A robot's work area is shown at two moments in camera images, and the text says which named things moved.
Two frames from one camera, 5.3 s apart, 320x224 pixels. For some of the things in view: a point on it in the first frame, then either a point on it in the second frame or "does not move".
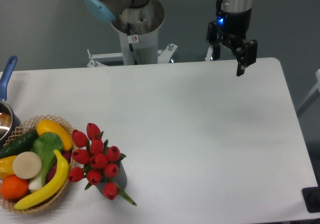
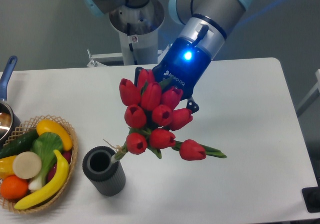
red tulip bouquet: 99,161 -> 151,117
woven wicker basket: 29,126 does not move
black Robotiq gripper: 235,25 -> 185,62
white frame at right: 312,97 does not move
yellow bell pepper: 6,168 does not move
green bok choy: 45,145 does not move
